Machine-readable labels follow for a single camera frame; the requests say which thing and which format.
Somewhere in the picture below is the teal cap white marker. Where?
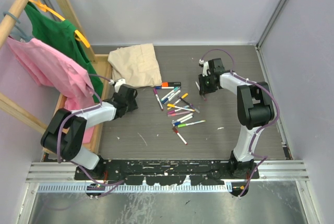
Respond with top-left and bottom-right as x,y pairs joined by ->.
161,87 -> 179,101

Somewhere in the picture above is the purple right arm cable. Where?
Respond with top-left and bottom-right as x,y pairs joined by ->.
200,49 -> 280,198

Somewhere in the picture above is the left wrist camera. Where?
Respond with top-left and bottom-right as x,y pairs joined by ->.
109,78 -> 126,92

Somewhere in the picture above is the red cap white pen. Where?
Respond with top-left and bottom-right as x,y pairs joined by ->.
172,127 -> 187,145

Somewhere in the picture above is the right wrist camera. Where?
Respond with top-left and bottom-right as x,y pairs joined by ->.
198,59 -> 210,77

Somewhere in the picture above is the dark blue cap marker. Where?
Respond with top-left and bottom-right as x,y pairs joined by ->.
161,87 -> 180,103

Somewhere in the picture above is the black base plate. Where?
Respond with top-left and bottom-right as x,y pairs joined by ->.
74,159 -> 259,186

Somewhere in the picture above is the pink shirt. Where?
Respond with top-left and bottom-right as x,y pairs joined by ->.
5,36 -> 96,145

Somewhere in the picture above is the dark purple clear pen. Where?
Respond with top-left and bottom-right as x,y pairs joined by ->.
182,99 -> 200,113

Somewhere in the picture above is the yellow hanger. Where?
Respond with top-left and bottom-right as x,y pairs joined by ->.
29,0 -> 90,48

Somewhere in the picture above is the green cap rainbow pen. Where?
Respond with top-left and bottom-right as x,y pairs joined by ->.
177,120 -> 206,128

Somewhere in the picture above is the grey end white marker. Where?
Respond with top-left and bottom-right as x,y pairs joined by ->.
172,113 -> 194,124

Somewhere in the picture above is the orange black highlighter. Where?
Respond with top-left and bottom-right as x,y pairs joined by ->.
161,81 -> 181,88

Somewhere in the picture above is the magenta end rainbow pen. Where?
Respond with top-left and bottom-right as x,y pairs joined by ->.
167,109 -> 185,114

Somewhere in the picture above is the blue end white marker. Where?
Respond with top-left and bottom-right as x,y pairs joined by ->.
173,115 -> 193,126

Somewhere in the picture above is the beige folded cloth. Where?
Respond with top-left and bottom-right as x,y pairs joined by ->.
108,43 -> 162,88

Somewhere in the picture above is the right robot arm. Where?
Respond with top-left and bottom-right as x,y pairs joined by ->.
198,58 -> 275,179

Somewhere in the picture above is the wooden clothes rack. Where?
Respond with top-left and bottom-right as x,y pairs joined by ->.
0,0 -> 113,162

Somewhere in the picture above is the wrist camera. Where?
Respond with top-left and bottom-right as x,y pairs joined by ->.
109,78 -> 126,92
198,59 -> 210,77

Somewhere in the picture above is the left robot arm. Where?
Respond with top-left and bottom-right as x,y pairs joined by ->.
41,84 -> 138,180

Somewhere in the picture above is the grey cable duct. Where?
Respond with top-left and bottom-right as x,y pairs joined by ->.
37,182 -> 232,194

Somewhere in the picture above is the yellow end rainbow pen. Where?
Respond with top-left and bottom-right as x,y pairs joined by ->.
167,104 -> 195,112

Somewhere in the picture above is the grey hanger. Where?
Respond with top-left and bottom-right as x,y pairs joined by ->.
3,11 -> 33,42

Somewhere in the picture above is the green shirt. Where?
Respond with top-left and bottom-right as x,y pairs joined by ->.
24,2 -> 103,96

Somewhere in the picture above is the grey cap white marker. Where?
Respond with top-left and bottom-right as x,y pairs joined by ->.
163,90 -> 181,104

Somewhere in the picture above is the lilac pen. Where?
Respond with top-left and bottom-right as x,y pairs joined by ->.
168,112 -> 186,117

